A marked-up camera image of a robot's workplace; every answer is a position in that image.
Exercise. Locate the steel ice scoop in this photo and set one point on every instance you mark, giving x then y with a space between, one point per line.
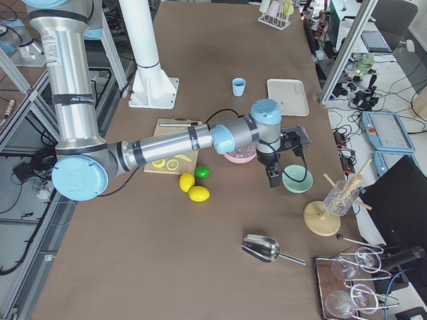
266 249

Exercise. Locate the upper lemon slice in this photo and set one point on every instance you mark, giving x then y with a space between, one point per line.
172 164

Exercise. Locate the green lime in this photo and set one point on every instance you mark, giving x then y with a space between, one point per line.
202 172

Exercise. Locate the yellow plastic knife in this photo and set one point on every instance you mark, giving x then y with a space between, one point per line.
184 157

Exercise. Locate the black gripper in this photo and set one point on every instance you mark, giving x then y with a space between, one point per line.
267 158

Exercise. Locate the white wire cup rack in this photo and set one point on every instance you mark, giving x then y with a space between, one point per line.
276 14

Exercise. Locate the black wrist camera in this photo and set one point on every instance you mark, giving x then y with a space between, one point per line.
291 141

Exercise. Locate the blue teach pendant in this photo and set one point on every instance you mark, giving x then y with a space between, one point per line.
384 160
386 132

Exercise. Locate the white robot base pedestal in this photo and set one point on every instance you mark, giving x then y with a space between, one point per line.
152 88

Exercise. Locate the whole yellow lemon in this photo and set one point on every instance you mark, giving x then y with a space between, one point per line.
186 182

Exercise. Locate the textured glass on stand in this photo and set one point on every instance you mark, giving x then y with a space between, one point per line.
335 203

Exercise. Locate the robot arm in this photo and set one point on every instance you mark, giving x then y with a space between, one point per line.
13 40
86 163

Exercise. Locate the pile of ice cubes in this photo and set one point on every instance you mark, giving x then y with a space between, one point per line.
244 151

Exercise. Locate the wine glass rack tray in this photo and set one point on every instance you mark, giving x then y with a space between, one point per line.
346 284

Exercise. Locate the light blue plastic cup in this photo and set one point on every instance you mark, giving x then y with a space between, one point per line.
238 86

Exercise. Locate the wooden cup tree stand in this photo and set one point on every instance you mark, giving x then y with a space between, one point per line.
323 217

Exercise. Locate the pink bowl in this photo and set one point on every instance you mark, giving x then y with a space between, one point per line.
238 161

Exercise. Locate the mint green bowl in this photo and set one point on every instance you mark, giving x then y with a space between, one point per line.
297 179

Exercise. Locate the cream rabbit tray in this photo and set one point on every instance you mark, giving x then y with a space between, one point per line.
290 96

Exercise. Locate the grey folded cloth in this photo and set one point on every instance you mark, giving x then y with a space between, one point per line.
301 132

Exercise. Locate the steel muddler black tip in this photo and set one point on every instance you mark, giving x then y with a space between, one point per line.
177 124

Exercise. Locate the aluminium frame post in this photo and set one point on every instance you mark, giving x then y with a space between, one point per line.
361 19

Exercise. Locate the wooden cutting board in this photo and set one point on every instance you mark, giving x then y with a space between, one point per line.
159 166

